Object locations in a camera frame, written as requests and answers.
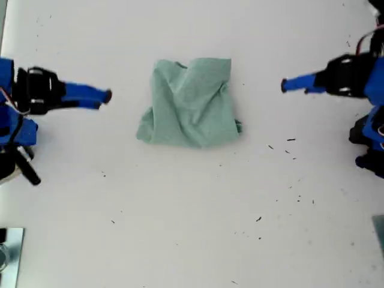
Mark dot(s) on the steel plate with clamp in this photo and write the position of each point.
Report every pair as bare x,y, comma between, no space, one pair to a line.
13,258

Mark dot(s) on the black camera stalk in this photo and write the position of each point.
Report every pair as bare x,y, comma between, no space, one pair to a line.
30,172

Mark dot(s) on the green t-shirt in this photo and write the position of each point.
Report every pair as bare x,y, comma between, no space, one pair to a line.
195,111

